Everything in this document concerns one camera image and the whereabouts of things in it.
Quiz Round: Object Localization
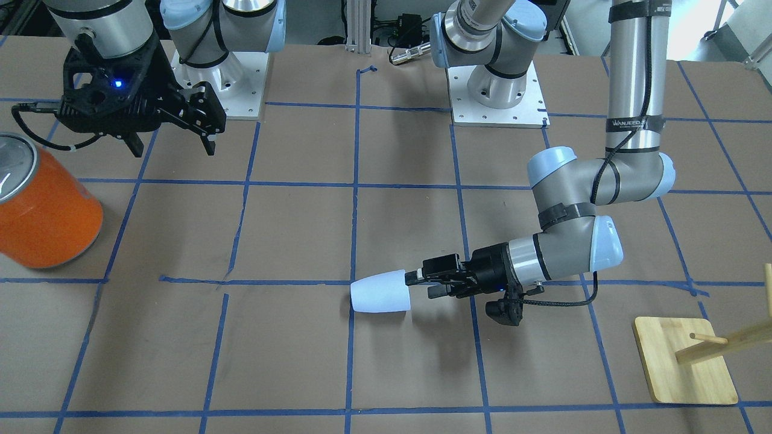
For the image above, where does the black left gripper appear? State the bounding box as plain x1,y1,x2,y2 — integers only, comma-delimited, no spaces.
405,242,513,299

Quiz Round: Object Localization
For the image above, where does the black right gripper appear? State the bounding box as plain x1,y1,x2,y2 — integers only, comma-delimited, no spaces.
57,36,227,159

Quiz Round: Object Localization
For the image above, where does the light blue plastic cup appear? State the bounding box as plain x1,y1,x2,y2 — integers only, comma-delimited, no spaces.
350,269,411,313

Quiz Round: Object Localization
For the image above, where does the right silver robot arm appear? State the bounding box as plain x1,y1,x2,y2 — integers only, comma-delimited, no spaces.
45,1,286,157

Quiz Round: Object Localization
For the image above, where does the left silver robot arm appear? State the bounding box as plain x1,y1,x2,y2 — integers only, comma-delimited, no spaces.
397,1,676,307

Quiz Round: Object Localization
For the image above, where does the wooden cup tree stand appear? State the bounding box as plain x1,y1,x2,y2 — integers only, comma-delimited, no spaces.
632,263,772,405

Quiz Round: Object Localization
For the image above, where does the orange cylindrical canister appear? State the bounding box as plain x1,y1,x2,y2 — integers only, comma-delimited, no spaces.
1,133,104,269

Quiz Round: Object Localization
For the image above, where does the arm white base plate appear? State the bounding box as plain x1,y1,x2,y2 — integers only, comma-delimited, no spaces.
171,51,271,120
446,63,551,128

